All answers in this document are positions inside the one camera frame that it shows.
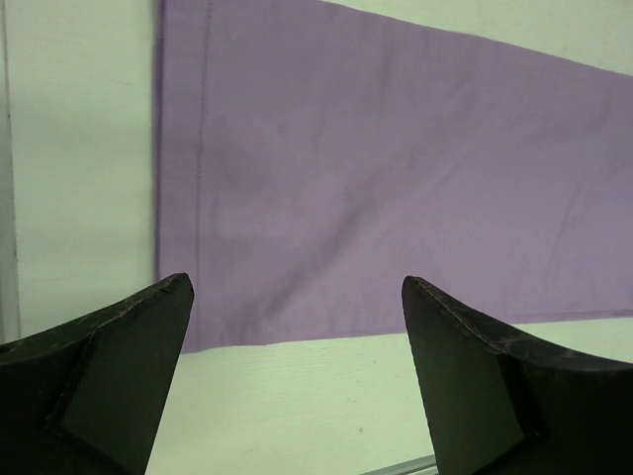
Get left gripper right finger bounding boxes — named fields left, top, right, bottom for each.
left=402, top=276, right=632, bottom=475

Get aluminium frame rail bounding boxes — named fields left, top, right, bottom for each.
left=362, top=455, right=438, bottom=475

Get purple trousers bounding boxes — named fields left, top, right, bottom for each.
left=156, top=1, right=632, bottom=351

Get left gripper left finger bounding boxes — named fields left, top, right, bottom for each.
left=1, top=273, right=194, bottom=475

